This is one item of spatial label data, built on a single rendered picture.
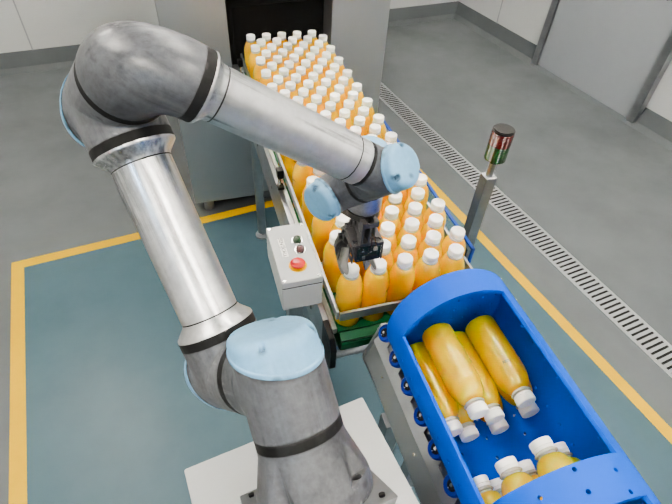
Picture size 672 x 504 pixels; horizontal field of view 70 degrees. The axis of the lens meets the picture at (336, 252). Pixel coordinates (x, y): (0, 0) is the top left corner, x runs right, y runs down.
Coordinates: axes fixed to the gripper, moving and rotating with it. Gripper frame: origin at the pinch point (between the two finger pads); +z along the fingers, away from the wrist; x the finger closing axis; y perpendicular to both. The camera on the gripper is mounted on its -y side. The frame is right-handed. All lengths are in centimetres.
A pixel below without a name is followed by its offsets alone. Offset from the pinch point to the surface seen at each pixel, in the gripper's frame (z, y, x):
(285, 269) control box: 0.3, -3.0, -16.1
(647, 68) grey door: 66, -207, 313
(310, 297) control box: 7.1, 1.4, -11.0
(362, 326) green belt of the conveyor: 20.3, 3.8, 2.8
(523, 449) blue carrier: 13, 47, 23
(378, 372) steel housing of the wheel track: 23.2, 16.5, 3.1
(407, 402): 17.5, 28.8, 5.0
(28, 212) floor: 110, -187, -135
